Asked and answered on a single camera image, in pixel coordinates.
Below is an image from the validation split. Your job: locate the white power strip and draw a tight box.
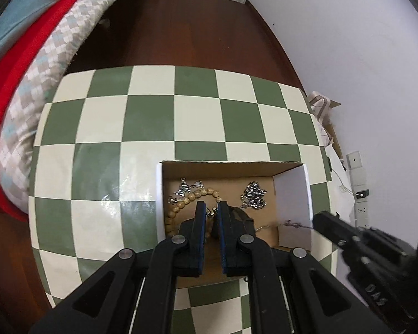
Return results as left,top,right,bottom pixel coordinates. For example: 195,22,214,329
346,151,369,228

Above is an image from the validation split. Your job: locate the white patterned tote bag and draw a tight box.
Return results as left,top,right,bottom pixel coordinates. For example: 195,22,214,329
307,90,347,170

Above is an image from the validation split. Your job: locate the black charger plug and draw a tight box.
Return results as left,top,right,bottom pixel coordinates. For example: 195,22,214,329
355,189,369,199

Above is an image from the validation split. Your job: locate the thin silver necklace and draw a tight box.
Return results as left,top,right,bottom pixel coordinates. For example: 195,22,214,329
256,218,317,232

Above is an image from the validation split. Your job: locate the red bed sheet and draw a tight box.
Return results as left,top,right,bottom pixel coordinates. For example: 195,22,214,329
0,0,77,222

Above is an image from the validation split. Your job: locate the thick silver chain bracelet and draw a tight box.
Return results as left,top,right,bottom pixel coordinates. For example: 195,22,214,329
240,180,269,210

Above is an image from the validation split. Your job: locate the black smart band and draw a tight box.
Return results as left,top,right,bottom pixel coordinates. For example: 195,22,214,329
229,206,255,235

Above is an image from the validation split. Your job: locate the wooden bead bracelet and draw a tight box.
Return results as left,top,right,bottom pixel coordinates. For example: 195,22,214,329
164,187,224,241

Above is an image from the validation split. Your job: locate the white cardboard box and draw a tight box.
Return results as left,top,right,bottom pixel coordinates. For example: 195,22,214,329
155,160,314,290

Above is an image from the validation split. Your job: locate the green white checkered table cover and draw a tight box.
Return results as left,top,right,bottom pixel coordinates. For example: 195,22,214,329
28,66,337,333

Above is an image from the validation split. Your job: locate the thin silver chain bracelet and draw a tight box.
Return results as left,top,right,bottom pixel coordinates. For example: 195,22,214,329
168,177,206,205

